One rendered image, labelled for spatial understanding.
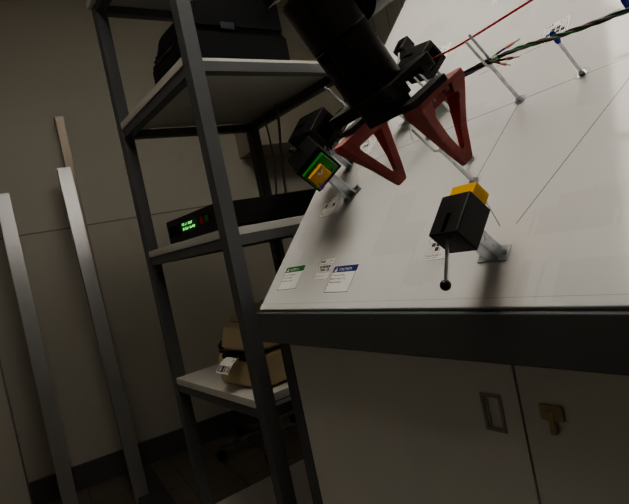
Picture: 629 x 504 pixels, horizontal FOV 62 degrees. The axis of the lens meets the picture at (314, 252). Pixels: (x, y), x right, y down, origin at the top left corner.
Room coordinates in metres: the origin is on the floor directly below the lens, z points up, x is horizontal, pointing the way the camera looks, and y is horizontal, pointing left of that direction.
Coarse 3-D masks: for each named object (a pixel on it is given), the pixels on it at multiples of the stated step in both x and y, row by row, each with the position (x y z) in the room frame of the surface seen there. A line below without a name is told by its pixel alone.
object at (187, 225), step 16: (304, 192) 1.38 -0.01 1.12; (208, 208) 1.28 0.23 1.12; (240, 208) 1.27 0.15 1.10; (256, 208) 1.29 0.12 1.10; (272, 208) 1.32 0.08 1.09; (288, 208) 1.34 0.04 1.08; (304, 208) 1.37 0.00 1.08; (176, 224) 1.46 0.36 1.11; (192, 224) 1.37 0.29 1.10; (208, 224) 1.29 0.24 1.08; (240, 224) 1.27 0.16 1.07; (176, 240) 1.48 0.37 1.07
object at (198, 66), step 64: (128, 0) 1.65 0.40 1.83; (192, 64) 1.18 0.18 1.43; (256, 64) 1.28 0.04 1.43; (128, 128) 1.58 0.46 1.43; (192, 128) 1.76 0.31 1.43; (256, 128) 1.87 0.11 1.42; (192, 256) 1.36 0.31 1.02; (256, 320) 1.19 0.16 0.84; (192, 384) 1.51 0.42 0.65; (256, 384) 1.18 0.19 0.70; (192, 448) 1.63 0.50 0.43
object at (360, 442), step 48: (336, 384) 1.01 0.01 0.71; (384, 384) 0.89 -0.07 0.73; (432, 384) 0.80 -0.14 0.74; (480, 384) 0.73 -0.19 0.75; (336, 432) 1.04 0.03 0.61; (384, 432) 0.92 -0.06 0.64; (432, 432) 0.82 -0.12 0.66; (480, 432) 0.74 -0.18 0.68; (336, 480) 1.07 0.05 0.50; (384, 480) 0.94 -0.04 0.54; (432, 480) 0.84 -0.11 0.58; (480, 480) 0.76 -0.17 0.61; (528, 480) 0.69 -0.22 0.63
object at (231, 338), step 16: (256, 304) 1.46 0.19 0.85; (224, 336) 1.42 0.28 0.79; (240, 336) 1.35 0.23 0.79; (224, 352) 1.40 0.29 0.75; (240, 352) 1.33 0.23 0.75; (272, 352) 1.29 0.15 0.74; (240, 368) 1.32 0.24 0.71; (272, 368) 1.28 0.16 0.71; (240, 384) 1.35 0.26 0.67; (272, 384) 1.28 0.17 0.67
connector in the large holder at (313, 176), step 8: (320, 152) 1.01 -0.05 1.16; (320, 160) 1.00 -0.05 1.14; (328, 160) 1.00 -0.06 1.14; (312, 168) 1.00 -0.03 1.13; (320, 168) 0.99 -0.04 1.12; (336, 168) 1.01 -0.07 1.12; (304, 176) 1.00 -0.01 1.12; (312, 176) 0.99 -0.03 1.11; (328, 176) 1.00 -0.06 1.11; (312, 184) 1.02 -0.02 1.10
